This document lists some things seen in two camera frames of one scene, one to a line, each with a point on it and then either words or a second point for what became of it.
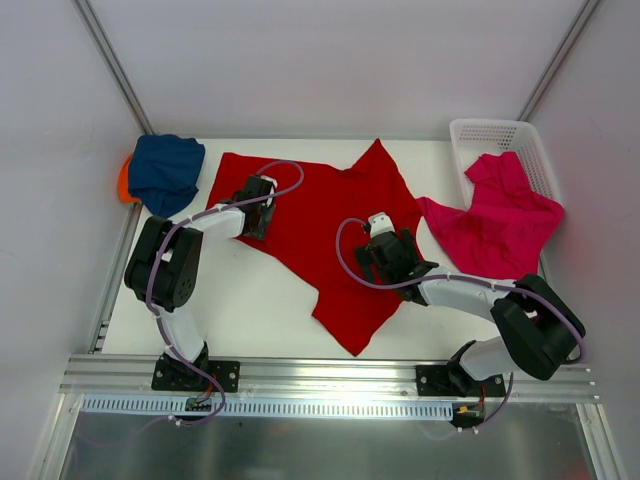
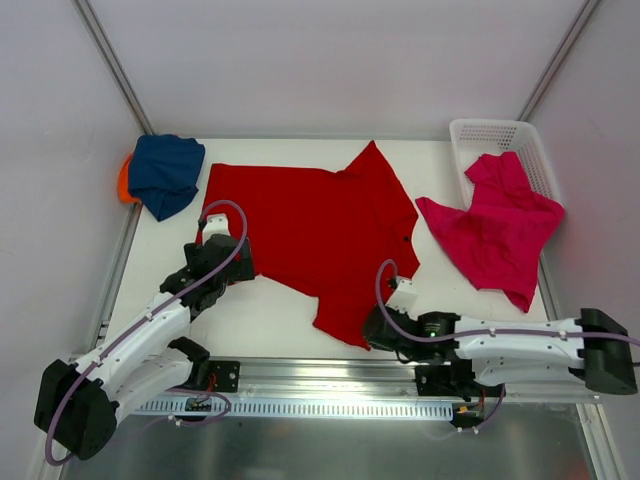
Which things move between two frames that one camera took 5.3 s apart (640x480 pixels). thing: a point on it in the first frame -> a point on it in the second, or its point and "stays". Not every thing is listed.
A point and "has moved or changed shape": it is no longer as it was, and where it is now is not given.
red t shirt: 319,218 has moved or changed shape
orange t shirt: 123,184 stays
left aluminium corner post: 114,65 stays
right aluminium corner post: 558,60 stays
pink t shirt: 507,226 stays
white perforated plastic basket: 470,139 stays
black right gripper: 373,254 -> 376,329
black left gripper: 263,218 -> 240,262
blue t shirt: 165,170 stays
